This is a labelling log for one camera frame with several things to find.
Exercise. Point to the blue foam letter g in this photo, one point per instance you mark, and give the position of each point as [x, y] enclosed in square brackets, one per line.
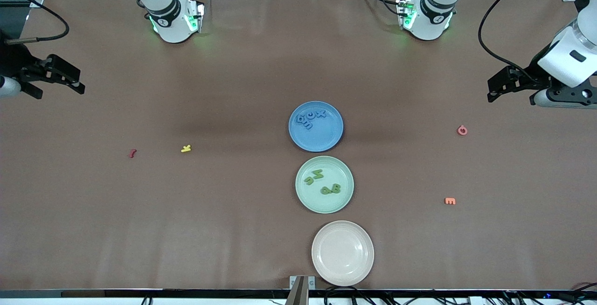
[298, 119]

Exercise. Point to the blue foam letter c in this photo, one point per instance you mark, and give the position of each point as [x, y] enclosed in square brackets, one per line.
[309, 115]

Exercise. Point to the blue foam letter m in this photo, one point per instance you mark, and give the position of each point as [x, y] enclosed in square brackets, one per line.
[308, 126]

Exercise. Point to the green foam letter B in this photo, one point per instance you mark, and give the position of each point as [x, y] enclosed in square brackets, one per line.
[336, 187]

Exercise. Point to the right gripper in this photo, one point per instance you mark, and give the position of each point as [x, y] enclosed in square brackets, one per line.
[13, 64]

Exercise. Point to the pale green plate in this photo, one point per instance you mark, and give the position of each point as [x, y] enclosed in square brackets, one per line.
[322, 202]

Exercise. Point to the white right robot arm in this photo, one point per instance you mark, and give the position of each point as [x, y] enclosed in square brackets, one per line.
[172, 20]

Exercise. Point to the brown table mat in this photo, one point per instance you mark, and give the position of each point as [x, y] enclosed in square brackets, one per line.
[140, 225]

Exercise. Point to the orange foam letter m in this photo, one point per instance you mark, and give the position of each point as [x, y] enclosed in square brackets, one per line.
[450, 201]

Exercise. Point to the green foam letter u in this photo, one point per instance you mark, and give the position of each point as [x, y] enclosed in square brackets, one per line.
[309, 181]

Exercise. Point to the grey metal bracket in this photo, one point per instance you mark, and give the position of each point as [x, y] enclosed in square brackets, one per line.
[301, 291]

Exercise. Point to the blue plate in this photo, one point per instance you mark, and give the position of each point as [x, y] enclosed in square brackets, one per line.
[324, 139]

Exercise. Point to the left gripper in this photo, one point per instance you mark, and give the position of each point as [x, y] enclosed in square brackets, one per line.
[533, 72]

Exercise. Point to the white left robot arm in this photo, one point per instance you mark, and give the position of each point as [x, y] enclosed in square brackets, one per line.
[433, 16]

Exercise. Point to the pale pink plate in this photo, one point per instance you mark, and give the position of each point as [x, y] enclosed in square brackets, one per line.
[343, 253]

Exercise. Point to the dark red foam letter i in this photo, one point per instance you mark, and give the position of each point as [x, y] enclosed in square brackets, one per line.
[132, 153]

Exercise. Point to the green foam letter N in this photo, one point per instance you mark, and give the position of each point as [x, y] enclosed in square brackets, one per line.
[318, 174]

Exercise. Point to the green foam letter a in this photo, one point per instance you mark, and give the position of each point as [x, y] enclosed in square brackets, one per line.
[326, 190]

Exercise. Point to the blue foam letter x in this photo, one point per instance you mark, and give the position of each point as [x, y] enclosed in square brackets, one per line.
[321, 114]

